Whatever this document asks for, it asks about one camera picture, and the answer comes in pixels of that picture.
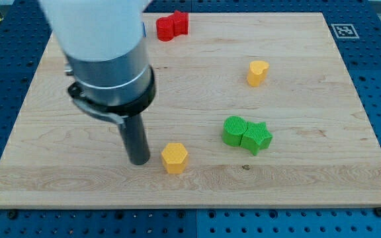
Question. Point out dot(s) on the black clamp ring with lever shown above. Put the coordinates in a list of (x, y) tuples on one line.
[(119, 113)]

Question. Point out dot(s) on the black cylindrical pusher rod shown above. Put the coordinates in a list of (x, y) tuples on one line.
[(134, 138)]

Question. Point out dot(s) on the yellow hexagon block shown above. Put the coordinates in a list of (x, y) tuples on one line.
[(175, 158)]

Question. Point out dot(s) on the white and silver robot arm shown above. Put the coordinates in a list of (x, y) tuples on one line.
[(105, 47)]

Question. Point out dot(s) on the blue block behind arm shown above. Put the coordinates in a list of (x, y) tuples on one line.
[(144, 29)]

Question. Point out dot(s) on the yellow heart block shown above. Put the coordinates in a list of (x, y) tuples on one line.
[(257, 72)]

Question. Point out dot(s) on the red cylinder block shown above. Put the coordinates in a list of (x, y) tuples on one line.
[(165, 29)]

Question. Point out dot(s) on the green cylinder block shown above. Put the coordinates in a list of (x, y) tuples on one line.
[(233, 129)]

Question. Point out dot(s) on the red star block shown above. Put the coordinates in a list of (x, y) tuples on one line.
[(180, 22)]

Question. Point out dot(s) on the wooden board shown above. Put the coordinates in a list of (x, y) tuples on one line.
[(323, 154)]

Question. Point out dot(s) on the green star block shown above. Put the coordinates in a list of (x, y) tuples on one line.
[(256, 137)]

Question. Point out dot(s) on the white fiducial marker tag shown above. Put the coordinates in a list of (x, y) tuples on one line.
[(344, 31)]

